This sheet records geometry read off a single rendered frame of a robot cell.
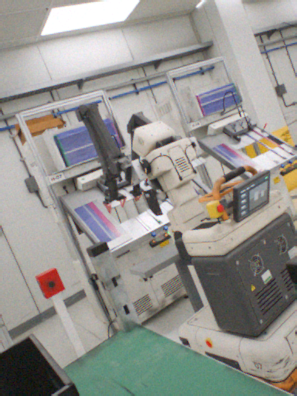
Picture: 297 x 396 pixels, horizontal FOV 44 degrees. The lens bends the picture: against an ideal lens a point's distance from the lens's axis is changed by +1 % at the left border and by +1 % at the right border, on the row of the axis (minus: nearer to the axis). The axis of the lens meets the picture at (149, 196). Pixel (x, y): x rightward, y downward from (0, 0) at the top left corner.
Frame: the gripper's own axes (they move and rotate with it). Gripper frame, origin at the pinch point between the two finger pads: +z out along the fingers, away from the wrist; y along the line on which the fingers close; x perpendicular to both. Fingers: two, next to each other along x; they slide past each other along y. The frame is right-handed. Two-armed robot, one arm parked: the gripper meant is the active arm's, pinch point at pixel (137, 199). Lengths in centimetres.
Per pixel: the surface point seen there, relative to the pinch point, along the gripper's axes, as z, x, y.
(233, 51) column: -22, -169, -286
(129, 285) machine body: 50, 30, 31
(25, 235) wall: 103, -137, 62
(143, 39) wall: -41, -247, -188
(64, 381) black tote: -146, 173, 121
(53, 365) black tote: -144, 170, 121
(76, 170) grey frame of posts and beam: -18, -43, 28
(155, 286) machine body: 60, 37, 11
